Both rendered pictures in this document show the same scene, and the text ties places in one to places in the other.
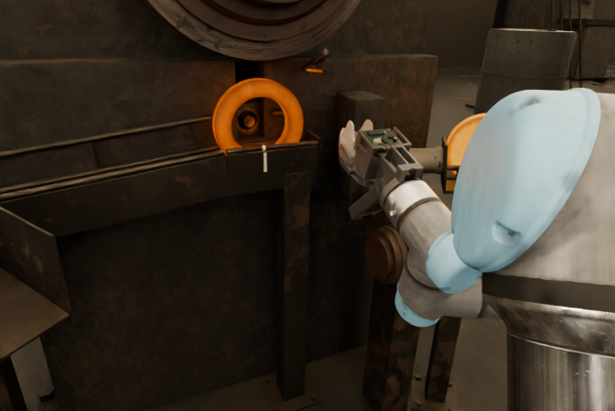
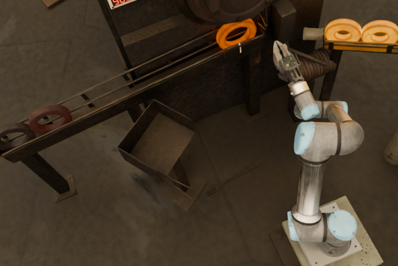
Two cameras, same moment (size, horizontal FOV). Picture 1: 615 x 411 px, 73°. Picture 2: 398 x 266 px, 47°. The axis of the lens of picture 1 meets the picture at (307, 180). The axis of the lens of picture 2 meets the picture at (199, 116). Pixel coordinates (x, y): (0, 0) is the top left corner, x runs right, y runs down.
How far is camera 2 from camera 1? 151 cm
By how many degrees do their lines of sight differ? 40
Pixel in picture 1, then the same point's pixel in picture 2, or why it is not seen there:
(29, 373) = not seen: hidden behind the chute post
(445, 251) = (305, 112)
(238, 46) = not seen: hidden behind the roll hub
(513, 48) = not seen: outside the picture
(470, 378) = (342, 98)
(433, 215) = (304, 99)
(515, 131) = (299, 140)
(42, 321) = (189, 135)
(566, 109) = (307, 138)
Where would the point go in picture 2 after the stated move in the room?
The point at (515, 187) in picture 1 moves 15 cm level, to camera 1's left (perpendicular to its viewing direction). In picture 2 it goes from (298, 148) to (254, 150)
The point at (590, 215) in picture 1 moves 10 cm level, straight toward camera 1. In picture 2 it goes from (308, 152) to (292, 174)
